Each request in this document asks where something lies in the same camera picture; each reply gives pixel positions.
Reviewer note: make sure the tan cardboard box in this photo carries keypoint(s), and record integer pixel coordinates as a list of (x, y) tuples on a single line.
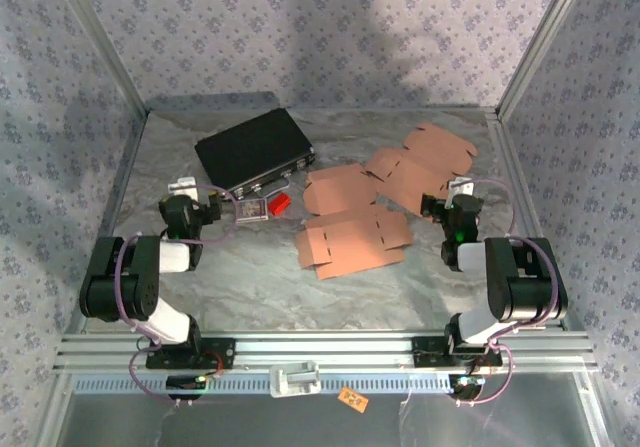
[(355, 242), (415, 167)]

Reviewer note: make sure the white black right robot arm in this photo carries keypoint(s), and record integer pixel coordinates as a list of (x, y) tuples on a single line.
[(525, 287)]

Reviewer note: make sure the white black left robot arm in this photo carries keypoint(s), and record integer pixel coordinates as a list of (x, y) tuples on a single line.
[(120, 287)]

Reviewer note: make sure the small red box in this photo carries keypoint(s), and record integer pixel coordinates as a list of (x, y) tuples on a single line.
[(280, 204)]

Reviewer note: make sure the clear plastic card case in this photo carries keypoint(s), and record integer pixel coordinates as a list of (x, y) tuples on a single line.
[(251, 210)]

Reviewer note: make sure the black briefcase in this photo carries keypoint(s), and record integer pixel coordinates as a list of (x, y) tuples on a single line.
[(250, 152)]

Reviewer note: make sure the black left controller board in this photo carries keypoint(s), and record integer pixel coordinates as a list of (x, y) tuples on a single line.
[(182, 382)]

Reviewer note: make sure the black controller board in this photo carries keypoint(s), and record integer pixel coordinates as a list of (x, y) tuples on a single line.
[(467, 387), (182, 382)]

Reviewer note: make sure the black right controller board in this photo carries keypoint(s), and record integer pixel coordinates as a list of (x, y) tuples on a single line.
[(467, 387)]

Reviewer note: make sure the orange tag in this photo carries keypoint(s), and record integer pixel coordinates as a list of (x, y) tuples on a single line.
[(352, 399)]

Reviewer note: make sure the grey metal base panel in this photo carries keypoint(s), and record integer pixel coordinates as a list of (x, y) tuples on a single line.
[(300, 427)]

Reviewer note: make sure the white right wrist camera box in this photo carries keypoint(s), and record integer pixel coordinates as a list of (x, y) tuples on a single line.
[(460, 187)]

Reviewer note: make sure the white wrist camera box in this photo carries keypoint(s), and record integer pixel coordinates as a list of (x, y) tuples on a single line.
[(181, 185), (460, 187)]

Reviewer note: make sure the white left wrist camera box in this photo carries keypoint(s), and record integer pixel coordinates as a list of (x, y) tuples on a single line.
[(181, 185)]

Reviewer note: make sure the aluminium table side rail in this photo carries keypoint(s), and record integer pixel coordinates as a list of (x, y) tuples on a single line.
[(500, 142), (116, 192)]

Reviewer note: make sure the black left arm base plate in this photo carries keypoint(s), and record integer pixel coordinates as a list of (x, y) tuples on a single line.
[(225, 354)]

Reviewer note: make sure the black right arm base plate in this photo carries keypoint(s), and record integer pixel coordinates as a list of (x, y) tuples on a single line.
[(425, 354)]

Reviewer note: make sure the aluminium mounting rail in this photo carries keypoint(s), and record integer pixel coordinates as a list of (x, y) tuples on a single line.
[(325, 352)]

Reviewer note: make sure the white plastic bracket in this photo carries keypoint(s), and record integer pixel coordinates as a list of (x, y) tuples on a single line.
[(295, 379)]

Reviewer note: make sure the aluminium frame post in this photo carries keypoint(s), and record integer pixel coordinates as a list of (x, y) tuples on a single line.
[(544, 42), (104, 42)]

